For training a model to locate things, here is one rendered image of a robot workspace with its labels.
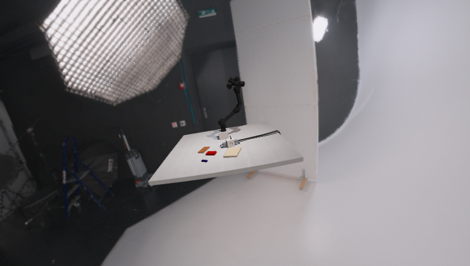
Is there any beige flat rectangular slab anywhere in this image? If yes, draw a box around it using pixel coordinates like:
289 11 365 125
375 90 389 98
223 147 242 158

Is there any brown flat rectangular board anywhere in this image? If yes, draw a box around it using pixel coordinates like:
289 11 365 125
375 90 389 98
198 147 209 153

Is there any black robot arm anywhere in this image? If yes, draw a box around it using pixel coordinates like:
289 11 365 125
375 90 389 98
218 78 245 132

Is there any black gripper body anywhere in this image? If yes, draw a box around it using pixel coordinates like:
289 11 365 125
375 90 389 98
226 77 240 89

